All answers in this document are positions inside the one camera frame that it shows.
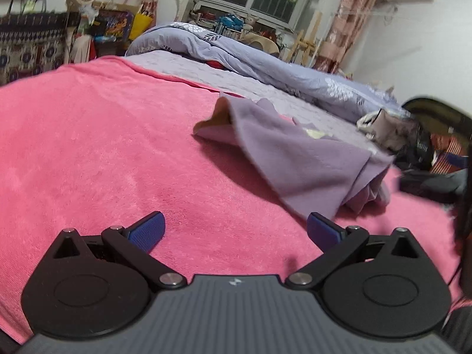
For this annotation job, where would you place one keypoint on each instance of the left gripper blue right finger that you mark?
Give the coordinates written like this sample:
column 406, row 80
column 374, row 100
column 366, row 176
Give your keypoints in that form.
column 339, row 246

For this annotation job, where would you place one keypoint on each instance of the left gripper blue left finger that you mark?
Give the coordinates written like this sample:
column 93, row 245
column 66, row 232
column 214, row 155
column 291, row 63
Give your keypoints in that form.
column 132, row 246

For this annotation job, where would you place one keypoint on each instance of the purple fleece shirt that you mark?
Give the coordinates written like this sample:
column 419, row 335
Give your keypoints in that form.
column 308, row 174

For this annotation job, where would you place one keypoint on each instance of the pink towel blanket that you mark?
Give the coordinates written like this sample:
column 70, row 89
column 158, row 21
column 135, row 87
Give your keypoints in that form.
column 105, row 143

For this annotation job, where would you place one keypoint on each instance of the black and beige jacket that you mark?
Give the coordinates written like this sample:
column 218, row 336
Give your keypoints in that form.
column 405, row 137

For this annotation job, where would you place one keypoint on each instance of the red plaid garment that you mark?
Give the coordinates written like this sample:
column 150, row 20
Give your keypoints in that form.
column 449, row 156

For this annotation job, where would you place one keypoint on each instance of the dark bed headboard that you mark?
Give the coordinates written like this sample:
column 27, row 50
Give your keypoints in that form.
column 440, row 118

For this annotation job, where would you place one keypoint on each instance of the lavender butterfly bed sheet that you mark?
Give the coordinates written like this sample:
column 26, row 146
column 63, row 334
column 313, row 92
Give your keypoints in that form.
column 302, row 112

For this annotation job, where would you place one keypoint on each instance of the wooden easel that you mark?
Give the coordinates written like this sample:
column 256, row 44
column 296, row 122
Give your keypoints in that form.
column 306, row 44

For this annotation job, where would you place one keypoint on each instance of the blue-grey floral duvet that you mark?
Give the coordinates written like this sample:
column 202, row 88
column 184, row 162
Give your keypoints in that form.
column 340, row 96

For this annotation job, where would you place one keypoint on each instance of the tan cat bed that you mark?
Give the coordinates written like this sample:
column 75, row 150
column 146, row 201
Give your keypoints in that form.
column 260, row 43

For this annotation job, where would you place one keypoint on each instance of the colourful toy box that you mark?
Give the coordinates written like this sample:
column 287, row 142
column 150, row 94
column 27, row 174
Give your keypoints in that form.
column 112, row 23

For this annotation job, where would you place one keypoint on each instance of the patterned woven bag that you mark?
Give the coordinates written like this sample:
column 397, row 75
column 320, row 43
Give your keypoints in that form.
column 33, row 39

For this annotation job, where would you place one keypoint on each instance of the blue plush toy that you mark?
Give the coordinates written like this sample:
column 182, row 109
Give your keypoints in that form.
column 231, row 21

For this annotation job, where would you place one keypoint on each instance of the pink checked curtain right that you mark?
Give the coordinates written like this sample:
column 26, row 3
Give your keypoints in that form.
column 348, row 23

